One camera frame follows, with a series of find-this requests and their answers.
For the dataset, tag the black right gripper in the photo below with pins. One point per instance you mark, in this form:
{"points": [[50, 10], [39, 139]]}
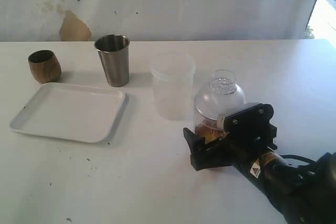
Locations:
{"points": [[235, 149]]}

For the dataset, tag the wooden block pieces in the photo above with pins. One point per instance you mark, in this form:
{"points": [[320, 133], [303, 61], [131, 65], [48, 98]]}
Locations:
{"points": [[208, 133]]}

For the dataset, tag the clear plastic jar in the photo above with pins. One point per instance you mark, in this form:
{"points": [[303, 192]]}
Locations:
{"points": [[199, 118]]}

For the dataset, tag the clear dome jar lid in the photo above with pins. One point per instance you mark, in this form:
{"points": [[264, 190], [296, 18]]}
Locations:
{"points": [[218, 95]]}

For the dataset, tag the steel metal cup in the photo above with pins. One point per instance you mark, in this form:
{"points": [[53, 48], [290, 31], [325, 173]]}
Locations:
{"points": [[113, 51]]}

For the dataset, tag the brown wooden cup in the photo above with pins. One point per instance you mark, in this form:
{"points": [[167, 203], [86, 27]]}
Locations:
{"points": [[44, 66]]}

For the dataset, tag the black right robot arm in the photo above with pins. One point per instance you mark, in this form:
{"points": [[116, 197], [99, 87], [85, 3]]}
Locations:
{"points": [[301, 189]]}

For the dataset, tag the frosted plastic beaker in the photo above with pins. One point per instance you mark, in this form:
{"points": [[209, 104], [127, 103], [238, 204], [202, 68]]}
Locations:
{"points": [[172, 83]]}

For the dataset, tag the white rectangular tray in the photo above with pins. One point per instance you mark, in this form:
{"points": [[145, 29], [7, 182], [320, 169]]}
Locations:
{"points": [[70, 112]]}

